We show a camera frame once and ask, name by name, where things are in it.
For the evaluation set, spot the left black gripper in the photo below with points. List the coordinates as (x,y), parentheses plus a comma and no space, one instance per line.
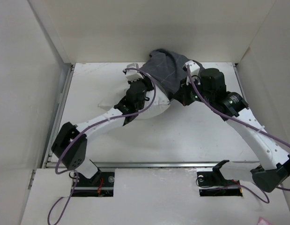
(147,83)

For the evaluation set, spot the aluminium rail at table front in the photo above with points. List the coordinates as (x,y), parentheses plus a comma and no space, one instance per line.
(154,164)

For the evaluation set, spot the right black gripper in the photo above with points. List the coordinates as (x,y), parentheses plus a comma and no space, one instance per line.
(182,94)

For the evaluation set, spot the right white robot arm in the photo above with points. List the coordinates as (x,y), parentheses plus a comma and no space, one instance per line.
(273,166)

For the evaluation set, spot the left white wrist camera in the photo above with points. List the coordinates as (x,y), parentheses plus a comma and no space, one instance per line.
(131,74)

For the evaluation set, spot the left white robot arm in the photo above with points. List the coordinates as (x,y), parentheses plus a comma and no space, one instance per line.
(70,145)

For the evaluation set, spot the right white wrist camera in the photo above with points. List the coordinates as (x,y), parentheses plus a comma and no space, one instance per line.
(192,68)

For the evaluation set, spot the pink object at corner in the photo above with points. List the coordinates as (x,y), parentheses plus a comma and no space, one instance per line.
(263,221)

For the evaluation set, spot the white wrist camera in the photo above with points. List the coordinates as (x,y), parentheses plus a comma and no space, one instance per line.
(192,68)
(131,74)

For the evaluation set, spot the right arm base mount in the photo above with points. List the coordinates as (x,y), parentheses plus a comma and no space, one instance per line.
(212,183)

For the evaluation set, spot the dark grey checked pillowcase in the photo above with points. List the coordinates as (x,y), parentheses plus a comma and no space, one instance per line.
(167,68)

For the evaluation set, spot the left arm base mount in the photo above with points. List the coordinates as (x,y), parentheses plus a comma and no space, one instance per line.
(104,187)

